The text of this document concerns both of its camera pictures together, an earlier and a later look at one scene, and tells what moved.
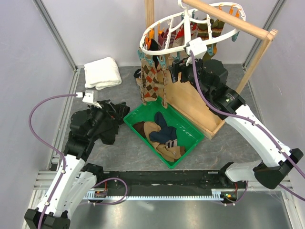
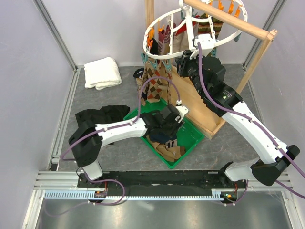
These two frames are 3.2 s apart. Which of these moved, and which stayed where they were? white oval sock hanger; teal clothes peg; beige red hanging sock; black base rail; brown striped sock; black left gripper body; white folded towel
Moved: teal clothes peg; black left gripper body; white oval sock hanger
Stayed: brown striped sock; white folded towel; black base rail; beige red hanging sock
